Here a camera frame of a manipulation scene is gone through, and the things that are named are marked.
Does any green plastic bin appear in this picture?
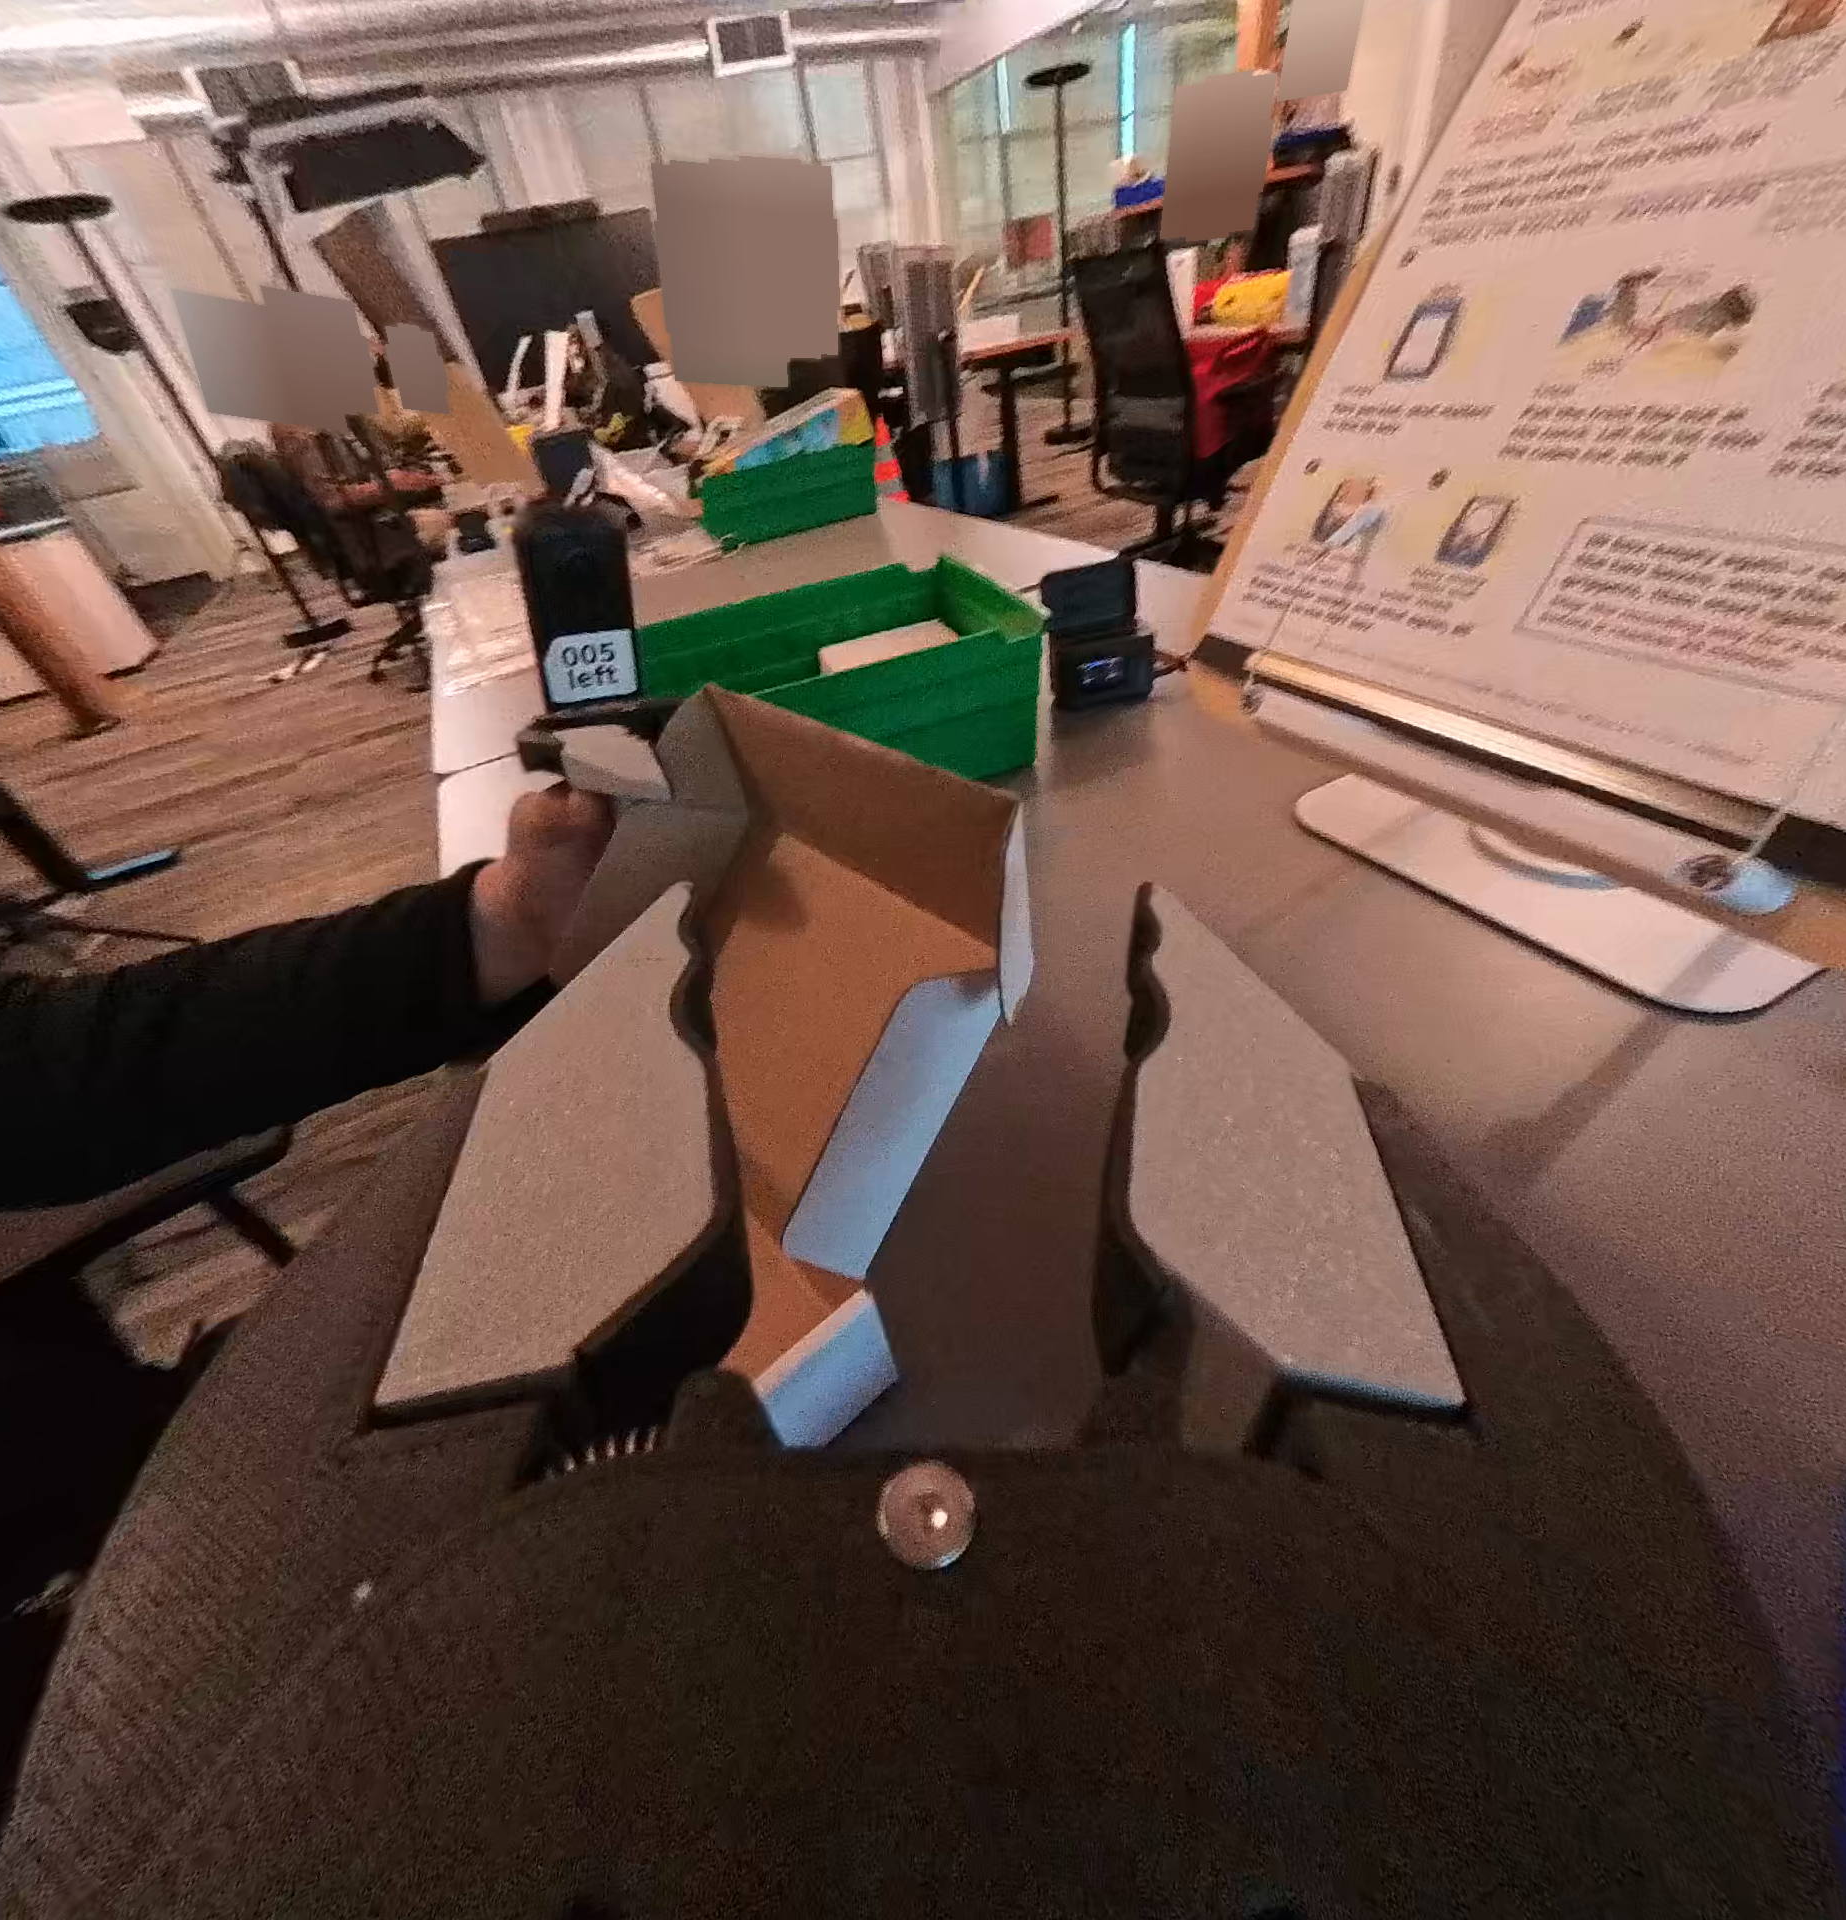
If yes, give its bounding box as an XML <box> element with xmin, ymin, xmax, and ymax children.
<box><xmin>692</xmin><ymin>441</ymin><xmax>884</xmax><ymax>552</ymax></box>
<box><xmin>635</xmin><ymin>555</ymin><xmax>1049</xmax><ymax>785</ymax></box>

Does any person's left hand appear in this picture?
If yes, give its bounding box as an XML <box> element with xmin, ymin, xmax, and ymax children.
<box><xmin>470</xmin><ymin>780</ymin><xmax>621</xmax><ymax>1009</ymax></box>

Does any black studio light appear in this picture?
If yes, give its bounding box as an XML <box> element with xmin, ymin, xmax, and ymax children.
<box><xmin>195</xmin><ymin>61</ymin><xmax>491</xmax><ymax>215</ymax></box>

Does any black panel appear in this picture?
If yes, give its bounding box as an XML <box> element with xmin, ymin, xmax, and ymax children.
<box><xmin>431</xmin><ymin>208</ymin><xmax>666</xmax><ymax>395</ymax></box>

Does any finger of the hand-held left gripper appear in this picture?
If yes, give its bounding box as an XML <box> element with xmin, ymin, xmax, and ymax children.
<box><xmin>552</xmin><ymin>732</ymin><xmax>683</xmax><ymax>807</ymax></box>

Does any brown round post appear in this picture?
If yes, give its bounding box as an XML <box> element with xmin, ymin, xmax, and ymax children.
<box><xmin>0</xmin><ymin>526</ymin><xmax>124</xmax><ymax>739</ymax></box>

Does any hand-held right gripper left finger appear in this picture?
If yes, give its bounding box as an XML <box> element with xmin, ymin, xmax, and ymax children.
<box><xmin>373</xmin><ymin>883</ymin><xmax>755</xmax><ymax>1422</ymax></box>

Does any black office chair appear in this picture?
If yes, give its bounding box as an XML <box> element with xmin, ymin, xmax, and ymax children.
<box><xmin>1070</xmin><ymin>237</ymin><xmax>1244</xmax><ymax>560</ymax></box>

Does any instruction sheet on wooden stand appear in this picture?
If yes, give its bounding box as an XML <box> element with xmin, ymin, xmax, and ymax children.
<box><xmin>1196</xmin><ymin>0</ymin><xmax>1846</xmax><ymax>979</ymax></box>

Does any person's left forearm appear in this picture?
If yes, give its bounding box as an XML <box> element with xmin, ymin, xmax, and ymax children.
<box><xmin>0</xmin><ymin>861</ymin><xmax>558</xmax><ymax>1220</ymax></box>

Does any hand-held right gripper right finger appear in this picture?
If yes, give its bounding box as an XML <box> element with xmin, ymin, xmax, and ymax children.
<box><xmin>1092</xmin><ymin>883</ymin><xmax>1469</xmax><ymax>1455</ymax></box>

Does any colourful printed box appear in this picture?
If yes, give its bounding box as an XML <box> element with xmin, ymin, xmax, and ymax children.
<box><xmin>701</xmin><ymin>387</ymin><xmax>878</xmax><ymax>480</ymax></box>

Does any printed instruction sheet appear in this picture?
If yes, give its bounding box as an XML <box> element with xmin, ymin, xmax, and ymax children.
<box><xmin>1208</xmin><ymin>0</ymin><xmax>1846</xmax><ymax>843</ymax></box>

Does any black floor lamp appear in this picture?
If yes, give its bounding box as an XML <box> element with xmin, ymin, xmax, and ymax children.
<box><xmin>1025</xmin><ymin>61</ymin><xmax>1102</xmax><ymax>447</ymax></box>
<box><xmin>4</xmin><ymin>192</ymin><xmax>356</xmax><ymax>649</ymax></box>

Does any black device with screen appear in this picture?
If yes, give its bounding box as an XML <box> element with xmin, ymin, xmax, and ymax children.
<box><xmin>1041</xmin><ymin>561</ymin><xmax>1160</xmax><ymax>714</ymax></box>

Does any white cabinet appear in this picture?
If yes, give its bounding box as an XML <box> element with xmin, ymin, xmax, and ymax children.
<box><xmin>0</xmin><ymin>526</ymin><xmax>164</xmax><ymax>708</ymax></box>

